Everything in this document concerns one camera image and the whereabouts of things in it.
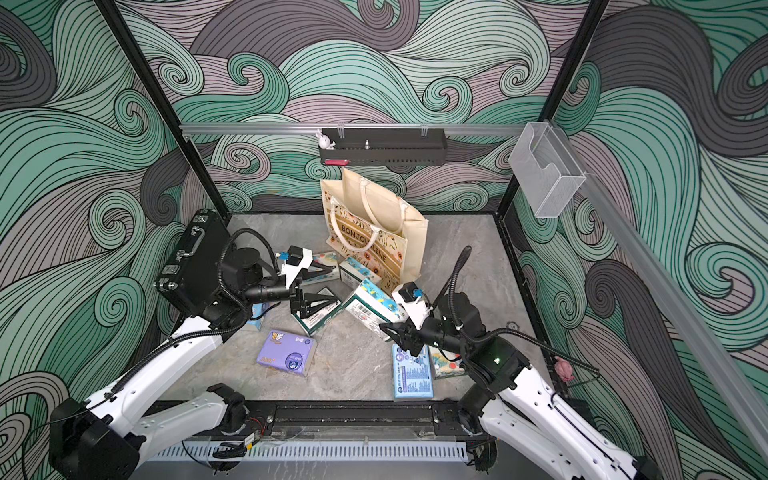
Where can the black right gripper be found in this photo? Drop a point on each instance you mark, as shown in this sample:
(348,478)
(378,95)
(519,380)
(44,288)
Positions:
(407,336)

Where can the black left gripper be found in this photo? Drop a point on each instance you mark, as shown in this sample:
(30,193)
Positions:
(294,295)

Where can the green blue tissue pack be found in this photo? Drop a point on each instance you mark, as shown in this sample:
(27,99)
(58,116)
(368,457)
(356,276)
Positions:
(352,273)

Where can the purple puppy tissue pack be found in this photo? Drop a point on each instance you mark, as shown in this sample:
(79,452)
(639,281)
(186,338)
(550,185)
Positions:
(287,352)

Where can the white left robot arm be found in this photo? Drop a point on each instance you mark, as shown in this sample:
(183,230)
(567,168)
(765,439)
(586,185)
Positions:
(111,433)

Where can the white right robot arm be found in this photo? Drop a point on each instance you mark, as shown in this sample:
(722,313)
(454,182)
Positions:
(509,399)

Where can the floral canvas tote bag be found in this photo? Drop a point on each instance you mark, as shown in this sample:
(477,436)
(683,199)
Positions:
(373,225)

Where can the elephant print tissue pack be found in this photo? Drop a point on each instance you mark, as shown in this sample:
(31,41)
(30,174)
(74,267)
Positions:
(324,268)
(372,306)
(445,366)

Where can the green barcode tissue pack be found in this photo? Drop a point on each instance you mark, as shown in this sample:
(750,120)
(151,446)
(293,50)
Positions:
(317,320)

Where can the light blue wipes pack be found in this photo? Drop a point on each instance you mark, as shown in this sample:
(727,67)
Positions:
(412,375)

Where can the light blue puppy tissue pack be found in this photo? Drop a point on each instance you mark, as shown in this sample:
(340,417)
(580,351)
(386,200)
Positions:
(258,312)

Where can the black carrying case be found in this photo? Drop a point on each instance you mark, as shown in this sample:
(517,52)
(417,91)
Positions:
(188,279)

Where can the white rabbit figurine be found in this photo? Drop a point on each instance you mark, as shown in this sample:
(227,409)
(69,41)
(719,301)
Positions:
(324,141)

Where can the pink plush toy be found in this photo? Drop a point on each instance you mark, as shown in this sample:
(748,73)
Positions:
(564,370)

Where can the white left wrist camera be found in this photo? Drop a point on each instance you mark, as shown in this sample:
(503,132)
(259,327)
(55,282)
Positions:
(295,264)

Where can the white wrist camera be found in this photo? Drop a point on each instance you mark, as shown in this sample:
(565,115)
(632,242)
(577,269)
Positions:
(295,264)
(413,301)

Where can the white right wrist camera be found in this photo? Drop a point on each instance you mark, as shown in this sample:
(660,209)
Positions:
(413,301)

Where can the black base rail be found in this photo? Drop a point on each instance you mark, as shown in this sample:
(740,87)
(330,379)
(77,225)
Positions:
(412,419)

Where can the black wall shelf tray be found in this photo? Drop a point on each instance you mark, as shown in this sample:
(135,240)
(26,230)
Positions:
(387,147)

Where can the white slotted cable duct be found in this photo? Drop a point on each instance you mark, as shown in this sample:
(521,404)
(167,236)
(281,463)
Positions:
(322,451)

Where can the clear acrylic wall holder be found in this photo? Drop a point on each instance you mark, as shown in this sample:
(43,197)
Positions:
(545,165)

